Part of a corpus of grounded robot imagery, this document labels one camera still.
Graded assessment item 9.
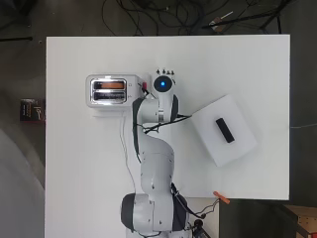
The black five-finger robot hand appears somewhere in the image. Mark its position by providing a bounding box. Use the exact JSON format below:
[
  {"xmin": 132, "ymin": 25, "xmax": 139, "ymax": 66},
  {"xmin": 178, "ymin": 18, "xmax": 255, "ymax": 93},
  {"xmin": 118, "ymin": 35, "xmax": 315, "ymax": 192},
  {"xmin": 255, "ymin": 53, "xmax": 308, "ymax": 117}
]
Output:
[{"xmin": 141, "ymin": 67, "xmax": 177, "ymax": 95}]

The orange slice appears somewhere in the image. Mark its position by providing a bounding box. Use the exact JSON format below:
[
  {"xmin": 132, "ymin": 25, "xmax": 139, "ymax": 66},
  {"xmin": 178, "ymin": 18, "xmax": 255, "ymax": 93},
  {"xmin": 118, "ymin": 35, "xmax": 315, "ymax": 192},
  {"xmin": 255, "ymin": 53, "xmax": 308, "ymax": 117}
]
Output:
[{"xmin": 97, "ymin": 81, "xmax": 126, "ymax": 90}]

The steel toaster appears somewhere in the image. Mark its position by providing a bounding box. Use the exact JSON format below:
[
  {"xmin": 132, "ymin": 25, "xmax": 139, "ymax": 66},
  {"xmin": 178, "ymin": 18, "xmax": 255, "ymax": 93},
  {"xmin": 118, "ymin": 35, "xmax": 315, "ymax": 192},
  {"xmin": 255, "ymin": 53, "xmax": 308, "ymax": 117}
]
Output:
[{"xmin": 85, "ymin": 72, "xmax": 147, "ymax": 109}]

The black block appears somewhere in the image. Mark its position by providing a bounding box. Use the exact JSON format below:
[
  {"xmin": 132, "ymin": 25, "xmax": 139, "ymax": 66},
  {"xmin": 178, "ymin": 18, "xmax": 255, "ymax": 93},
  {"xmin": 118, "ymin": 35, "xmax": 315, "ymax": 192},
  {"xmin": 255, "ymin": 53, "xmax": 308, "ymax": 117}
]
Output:
[{"xmin": 215, "ymin": 117, "xmax": 236, "ymax": 144}]

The large white flat box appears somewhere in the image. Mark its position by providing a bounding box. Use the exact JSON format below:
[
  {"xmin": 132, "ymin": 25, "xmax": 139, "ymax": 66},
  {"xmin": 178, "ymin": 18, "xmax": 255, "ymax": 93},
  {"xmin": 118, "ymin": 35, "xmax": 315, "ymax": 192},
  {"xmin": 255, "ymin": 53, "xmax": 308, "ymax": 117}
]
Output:
[{"xmin": 190, "ymin": 94, "xmax": 259, "ymax": 168}]

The orange clamp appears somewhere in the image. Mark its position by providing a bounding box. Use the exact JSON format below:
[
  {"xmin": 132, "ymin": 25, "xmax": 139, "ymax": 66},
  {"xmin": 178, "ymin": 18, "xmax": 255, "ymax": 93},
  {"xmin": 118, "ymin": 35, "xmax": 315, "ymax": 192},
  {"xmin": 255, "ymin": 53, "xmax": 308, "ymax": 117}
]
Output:
[{"xmin": 212, "ymin": 190, "xmax": 231, "ymax": 205}]

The dark printed box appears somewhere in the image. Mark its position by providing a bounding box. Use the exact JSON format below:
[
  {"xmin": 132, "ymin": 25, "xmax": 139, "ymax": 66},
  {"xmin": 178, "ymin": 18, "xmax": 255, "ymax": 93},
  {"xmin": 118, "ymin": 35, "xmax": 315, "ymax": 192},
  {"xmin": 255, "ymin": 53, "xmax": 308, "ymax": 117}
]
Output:
[{"xmin": 19, "ymin": 97, "xmax": 47, "ymax": 123}]

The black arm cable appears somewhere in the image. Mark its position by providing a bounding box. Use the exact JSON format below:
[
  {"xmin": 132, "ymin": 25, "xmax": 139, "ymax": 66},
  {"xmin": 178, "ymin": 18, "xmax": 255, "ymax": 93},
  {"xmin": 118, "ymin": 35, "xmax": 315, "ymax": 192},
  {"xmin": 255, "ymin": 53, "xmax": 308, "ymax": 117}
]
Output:
[{"xmin": 142, "ymin": 113, "xmax": 193, "ymax": 135}]

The black floor cable bundle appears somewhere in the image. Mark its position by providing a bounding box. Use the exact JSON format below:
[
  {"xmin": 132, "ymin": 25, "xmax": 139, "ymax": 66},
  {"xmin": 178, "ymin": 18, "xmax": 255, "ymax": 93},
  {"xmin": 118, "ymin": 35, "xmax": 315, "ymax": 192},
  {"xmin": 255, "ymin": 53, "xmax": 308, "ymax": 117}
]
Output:
[{"xmin": 101, "ymin": 0, "xmax": 207, "ymax": 37}]

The white toaster power cable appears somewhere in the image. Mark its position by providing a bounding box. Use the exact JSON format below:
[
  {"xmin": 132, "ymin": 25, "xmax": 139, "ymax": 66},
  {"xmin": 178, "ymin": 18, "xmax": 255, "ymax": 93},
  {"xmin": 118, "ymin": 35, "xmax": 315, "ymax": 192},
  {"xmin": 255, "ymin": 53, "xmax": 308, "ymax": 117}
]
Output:
[{"xmin": 118, "ymin": 110, "xmax": 139, "ymax": 193}]

